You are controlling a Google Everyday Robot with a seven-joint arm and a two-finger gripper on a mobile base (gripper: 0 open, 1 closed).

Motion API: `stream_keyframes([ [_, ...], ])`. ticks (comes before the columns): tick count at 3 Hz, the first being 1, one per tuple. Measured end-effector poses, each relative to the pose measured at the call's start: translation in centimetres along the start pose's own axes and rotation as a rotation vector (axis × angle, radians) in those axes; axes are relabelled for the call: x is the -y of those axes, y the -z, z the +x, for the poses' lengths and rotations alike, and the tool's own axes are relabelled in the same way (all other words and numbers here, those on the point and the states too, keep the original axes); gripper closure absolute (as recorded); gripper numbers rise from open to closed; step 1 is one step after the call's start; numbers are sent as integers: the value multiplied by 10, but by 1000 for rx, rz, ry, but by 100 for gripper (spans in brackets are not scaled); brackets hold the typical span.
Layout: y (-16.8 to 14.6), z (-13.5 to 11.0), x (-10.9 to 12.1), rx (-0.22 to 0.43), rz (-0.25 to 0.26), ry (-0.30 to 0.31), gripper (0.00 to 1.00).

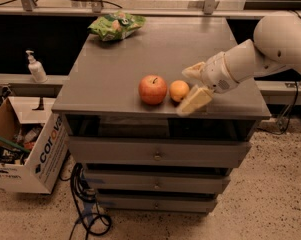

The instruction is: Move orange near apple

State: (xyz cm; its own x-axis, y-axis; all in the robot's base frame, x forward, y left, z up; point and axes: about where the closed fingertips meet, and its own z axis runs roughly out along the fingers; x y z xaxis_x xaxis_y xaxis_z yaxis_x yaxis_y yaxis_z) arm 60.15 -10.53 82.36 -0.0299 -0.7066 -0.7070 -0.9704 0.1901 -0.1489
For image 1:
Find grey metal window ledge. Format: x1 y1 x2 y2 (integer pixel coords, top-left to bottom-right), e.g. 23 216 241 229
0 74 67 97

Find white cardboard box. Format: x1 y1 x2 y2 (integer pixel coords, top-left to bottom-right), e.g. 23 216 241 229
0 97 68 194

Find orange fruit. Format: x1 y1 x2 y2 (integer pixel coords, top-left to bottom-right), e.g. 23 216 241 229
169 80 190 102

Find grey drawer cabinet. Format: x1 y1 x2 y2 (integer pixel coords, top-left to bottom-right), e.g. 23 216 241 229
53 17 270 213

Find white pump dispenser bottle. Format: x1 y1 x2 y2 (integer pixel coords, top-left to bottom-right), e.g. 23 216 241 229
26 50 48 83

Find red apple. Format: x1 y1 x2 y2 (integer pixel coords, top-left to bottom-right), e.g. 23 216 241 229
138 75 167 105

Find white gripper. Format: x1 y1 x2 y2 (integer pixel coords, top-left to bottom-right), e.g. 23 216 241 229
176 52 239 116

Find green chip bag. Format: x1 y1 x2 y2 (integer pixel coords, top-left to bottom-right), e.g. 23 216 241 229
88 11 146 41

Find black floor cables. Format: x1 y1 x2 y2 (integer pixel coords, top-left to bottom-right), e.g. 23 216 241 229
58 150 113 240

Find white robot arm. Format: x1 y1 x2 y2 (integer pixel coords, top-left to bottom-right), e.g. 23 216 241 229
177 11 301 116

